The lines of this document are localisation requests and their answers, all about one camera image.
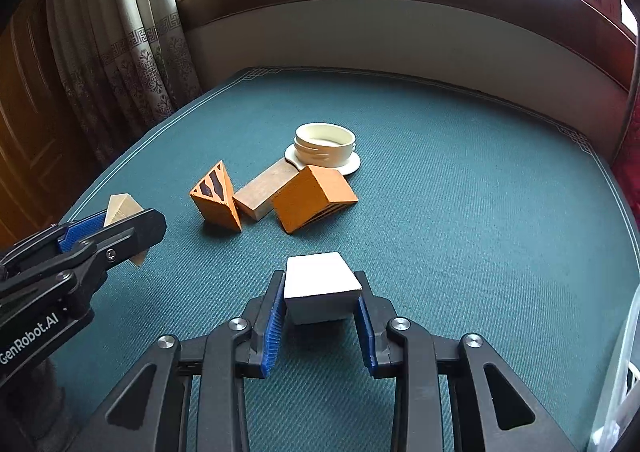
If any small orange tiger-striped wedge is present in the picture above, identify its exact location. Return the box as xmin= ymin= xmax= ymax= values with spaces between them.
xmin=190 ymin=161 xmax=242 ymax=232

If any white zebra-striped wedge block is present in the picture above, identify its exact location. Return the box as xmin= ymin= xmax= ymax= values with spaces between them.
xmin=283 ymin=252 xmax=362 ymax=325

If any plain wooden rectangular block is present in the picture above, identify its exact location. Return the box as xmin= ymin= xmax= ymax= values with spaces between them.
xmin=233 ymin=157 xmax=298 ymax=221

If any plain wooden triangular block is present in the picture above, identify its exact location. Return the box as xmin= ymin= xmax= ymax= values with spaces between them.
xmin=103 ymin=192 xmax=150 ymax=268

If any large orange tiger-striped wedge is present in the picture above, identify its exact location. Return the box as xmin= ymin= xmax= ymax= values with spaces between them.
xmin=271 ymin=165 xmax=358 ymax=235

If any patterned beige curtain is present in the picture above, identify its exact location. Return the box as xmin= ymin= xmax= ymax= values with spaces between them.
xmin=46 ymin=0 xmax=202 ymax=166

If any red quilted curtain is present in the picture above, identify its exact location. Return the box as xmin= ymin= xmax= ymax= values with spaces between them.
xmin=613 ymin=95 xmax=640 ymax=225

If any clear plastic bowl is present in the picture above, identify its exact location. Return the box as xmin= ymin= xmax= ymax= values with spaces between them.
xmin=587 ymin=290 xmax=639 ymax=451

